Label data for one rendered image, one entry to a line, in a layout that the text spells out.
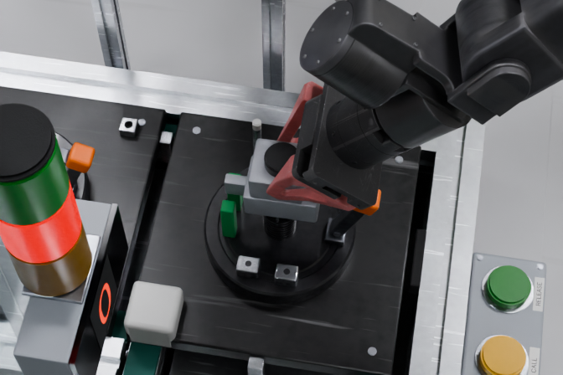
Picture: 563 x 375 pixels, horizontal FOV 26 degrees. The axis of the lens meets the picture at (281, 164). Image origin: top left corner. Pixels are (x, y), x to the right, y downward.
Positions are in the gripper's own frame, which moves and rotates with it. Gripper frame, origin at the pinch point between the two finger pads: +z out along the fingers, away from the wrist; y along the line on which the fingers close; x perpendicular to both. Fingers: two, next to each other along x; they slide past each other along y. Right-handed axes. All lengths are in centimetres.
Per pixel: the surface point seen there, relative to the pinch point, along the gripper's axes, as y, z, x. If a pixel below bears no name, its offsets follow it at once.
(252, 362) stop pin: 12.8, 10.7, 7.7
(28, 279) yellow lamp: 20.7, -6.6, -21.6
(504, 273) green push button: 0.6, -2.7, 24.2
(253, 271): 5.7, 8.5, 4.5
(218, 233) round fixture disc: 1.8, 12.2, 2.3
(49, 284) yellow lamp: 20.8, -7.4, -20.5
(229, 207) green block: 1.4, 7.5, 0.2
